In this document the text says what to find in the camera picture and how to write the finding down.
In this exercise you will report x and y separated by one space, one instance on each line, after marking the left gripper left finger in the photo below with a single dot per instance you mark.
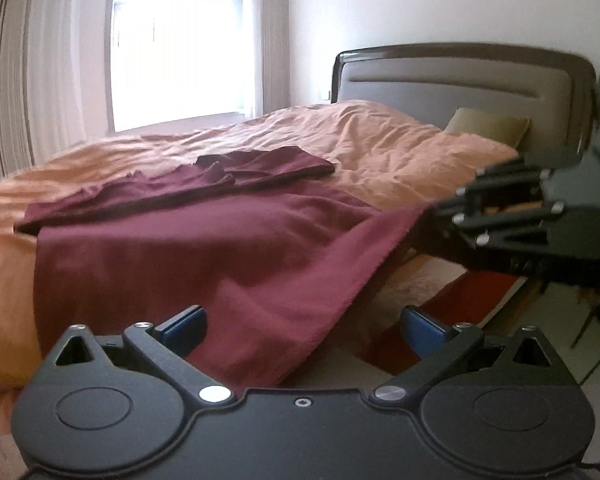
182 333

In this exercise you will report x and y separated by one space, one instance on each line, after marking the orange duvet cover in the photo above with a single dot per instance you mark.
382 156

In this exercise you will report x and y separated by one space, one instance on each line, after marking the olive green pillow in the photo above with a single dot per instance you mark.
508 130

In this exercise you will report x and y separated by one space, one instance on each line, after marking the dark padded headboard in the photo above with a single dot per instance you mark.
430 82

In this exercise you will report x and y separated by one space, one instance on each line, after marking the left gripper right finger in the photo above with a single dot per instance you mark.
422 333

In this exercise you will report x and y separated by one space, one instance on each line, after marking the bright bedroom window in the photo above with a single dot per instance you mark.
171 60

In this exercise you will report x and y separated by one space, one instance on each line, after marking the beige right curtain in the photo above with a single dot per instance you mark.
268 56

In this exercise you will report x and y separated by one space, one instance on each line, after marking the beige left curtain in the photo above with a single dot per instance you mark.
41 105

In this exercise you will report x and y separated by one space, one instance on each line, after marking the beige curtain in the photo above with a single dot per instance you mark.
41 105
268 56

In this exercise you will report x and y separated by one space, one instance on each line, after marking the maroon knit shirt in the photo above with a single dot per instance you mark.
273 254

